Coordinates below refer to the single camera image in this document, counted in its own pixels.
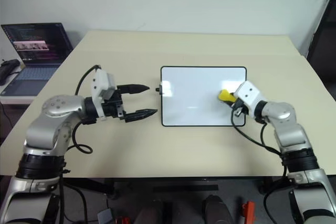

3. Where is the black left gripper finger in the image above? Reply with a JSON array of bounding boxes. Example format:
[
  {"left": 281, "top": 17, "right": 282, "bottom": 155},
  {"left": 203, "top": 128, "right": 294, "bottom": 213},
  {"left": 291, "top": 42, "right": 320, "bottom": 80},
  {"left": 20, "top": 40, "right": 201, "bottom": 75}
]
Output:
[
  {"left": 117, "top": 83, "right": 151, "bottom": 95},
  {"left": 123, "top": 108, "right": 159, "bottom": 123}
]

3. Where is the open grey laptop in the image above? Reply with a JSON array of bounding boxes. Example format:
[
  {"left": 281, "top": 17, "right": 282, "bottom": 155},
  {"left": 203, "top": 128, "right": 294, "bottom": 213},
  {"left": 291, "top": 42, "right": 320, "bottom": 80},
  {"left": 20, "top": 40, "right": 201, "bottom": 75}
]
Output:
[{"left": 0, "top": 22, "right": 74, "bottom": 97}]

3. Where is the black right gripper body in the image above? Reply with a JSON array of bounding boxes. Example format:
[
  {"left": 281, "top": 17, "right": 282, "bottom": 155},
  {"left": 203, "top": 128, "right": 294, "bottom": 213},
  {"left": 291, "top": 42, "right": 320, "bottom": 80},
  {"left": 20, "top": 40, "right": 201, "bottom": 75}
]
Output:
[{"left": 231, "top": 98, "right": 248, "bottom": 117}]

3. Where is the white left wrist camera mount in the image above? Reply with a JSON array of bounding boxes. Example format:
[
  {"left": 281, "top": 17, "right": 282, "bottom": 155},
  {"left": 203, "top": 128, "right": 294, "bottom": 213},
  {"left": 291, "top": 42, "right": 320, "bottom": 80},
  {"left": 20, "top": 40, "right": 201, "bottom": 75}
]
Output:
[{"left": 90, "top": 69, "right": 118, "bottom": 119}]

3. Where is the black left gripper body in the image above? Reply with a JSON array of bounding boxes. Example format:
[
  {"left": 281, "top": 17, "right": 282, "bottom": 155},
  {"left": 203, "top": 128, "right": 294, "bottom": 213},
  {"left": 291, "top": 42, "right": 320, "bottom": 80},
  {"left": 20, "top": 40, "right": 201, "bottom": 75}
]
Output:
[{"left": 100, "top": 89, "right": 125, "bottom": 121}]

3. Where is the yellow whiteboard eraser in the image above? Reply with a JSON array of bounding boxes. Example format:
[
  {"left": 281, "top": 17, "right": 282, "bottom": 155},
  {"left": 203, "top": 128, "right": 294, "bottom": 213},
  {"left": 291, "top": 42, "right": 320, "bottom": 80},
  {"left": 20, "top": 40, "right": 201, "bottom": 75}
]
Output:
[{"left": 217, "top": 89, "right": 236, "bottom": 103}]

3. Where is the dark rounded shape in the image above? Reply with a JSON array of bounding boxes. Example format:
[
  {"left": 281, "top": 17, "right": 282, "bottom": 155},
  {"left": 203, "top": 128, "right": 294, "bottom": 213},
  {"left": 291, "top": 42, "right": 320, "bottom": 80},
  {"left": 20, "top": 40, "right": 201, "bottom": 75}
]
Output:
[{"left": 202, "top": 194, "right": 235, "bottom": 224}]

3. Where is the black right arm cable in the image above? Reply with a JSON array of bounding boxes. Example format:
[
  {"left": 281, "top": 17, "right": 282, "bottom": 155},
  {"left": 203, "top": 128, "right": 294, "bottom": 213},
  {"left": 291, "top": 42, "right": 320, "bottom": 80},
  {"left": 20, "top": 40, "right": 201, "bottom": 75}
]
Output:
[{"left": 230, "top": 104, "right": 284, "bottom": 157}]

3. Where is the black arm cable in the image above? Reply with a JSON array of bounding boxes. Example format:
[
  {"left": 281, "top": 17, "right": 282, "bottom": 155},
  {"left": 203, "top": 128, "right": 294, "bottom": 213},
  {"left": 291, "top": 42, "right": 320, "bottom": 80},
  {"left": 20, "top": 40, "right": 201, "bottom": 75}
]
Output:
[
  {"left": 230, "top": 104, "right": 284, "bottom": 157},
  {"left": 68, "top": 64, "right": 102, "bottom": 154}
]

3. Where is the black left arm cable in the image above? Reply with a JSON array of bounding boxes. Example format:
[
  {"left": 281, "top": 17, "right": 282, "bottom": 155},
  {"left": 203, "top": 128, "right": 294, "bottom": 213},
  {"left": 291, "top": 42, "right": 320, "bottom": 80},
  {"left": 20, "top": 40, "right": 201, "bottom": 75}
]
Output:
[{"left": 68, "top": 64, "right": 102, "bottom": 154}]

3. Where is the grey foot pedal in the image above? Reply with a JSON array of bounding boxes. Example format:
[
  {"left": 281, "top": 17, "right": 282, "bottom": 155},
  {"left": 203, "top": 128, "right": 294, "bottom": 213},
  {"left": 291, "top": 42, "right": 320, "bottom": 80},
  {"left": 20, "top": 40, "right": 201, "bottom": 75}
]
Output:
[{"left": 97, "top": 209, "right": 114, "bottom": 224}]

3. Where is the black table frame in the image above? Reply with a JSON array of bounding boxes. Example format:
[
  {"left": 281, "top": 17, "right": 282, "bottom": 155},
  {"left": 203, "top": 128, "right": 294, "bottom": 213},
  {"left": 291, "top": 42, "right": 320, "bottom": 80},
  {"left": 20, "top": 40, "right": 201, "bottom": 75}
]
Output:
[{"left": 62, "top": 177, "right": 274, "bottom": 199}]

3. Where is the black handheld device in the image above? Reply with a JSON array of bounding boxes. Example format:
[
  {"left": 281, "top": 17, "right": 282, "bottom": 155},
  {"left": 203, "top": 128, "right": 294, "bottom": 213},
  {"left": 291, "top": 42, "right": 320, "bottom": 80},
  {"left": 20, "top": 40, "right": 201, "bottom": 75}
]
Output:
[{"left": 0, "top": 58, "right": 22, "bottom": 87}]

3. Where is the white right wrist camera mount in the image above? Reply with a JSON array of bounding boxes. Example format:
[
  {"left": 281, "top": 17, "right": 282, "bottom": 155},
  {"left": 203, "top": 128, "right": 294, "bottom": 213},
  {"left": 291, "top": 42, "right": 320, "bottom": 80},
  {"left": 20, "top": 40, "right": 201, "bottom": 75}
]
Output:
[{"left": 234, "top": 80, "right": 269, "bottom": 119}]

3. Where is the black-framed whiteboard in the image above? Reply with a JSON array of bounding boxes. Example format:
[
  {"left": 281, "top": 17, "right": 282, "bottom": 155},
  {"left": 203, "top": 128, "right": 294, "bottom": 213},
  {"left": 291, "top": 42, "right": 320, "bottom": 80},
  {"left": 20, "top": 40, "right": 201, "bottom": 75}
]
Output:
[{"left": 160, "top": 66, "right": 248, "bottom": 127}]

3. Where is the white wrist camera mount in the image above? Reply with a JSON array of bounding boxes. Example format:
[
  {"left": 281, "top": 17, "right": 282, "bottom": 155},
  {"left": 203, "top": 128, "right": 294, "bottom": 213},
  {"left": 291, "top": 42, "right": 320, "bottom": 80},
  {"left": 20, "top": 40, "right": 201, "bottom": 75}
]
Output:
[
  {"left": 90, "top": 69, "right": 118, "bottom": 119},
  {"left": 234, "top": 80, "right": 269, "bottom": 119}
]

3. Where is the thin black floor cable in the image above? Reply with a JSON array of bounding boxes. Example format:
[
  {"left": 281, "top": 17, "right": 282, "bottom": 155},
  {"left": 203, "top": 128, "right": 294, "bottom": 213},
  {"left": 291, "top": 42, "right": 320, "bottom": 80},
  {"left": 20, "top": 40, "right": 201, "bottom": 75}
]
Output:
[{"left": 0, "top": 102, "right": 9, "bottom": 137}]

